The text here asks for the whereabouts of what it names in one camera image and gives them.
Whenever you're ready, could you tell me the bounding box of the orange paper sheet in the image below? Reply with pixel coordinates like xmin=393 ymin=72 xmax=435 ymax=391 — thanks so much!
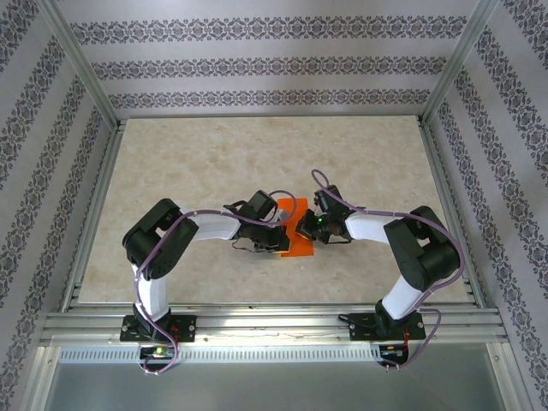
xmin=276 ymin=196 xmax=316 ymax=259

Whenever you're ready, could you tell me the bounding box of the grey metal shelf panel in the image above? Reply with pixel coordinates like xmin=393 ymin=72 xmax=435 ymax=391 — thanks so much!
xmin=42 ymin=362 xmax=504 ymax=411

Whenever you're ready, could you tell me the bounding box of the long aluminium base rail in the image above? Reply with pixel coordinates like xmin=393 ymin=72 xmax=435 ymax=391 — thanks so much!
xmin=40 ymin=304 xmax=509 ymax=348

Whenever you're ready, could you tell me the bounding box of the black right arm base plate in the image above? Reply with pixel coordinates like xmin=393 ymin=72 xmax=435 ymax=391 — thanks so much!
xmin=348 ymin=312 xmax=427 ymax=343

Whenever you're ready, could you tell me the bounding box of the slotted grey cable duct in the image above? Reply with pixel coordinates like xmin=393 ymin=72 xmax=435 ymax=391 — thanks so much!
xmin=57 ymin=345 xmax=383 ymax=365

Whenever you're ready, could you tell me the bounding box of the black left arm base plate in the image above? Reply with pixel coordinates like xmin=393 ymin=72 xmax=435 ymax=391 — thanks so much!
xmin=119 ymin=314 xmax=197 ymax=343

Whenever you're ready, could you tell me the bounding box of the aluminium side rail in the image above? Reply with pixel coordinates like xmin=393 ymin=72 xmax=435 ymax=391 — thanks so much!
xmin=62 ymin=118 xmax=126 ymax=310
xmin=417 ymin=114 xmax=487 ymax=308

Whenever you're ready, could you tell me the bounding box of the aluminium corner post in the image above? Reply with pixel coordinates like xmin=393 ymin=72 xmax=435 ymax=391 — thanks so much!
xmin=420 ymin=0 xmax=503 ymax=126
xmin=36 ymin=0 xmax=122 ymax=129

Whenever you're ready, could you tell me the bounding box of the short aluminium frame post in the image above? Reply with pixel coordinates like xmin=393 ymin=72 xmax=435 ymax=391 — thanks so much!
xmin=19 ymin=345 xmax=61 ymax=411
xmin=487 ymin=342 xmax=532 ymax=411

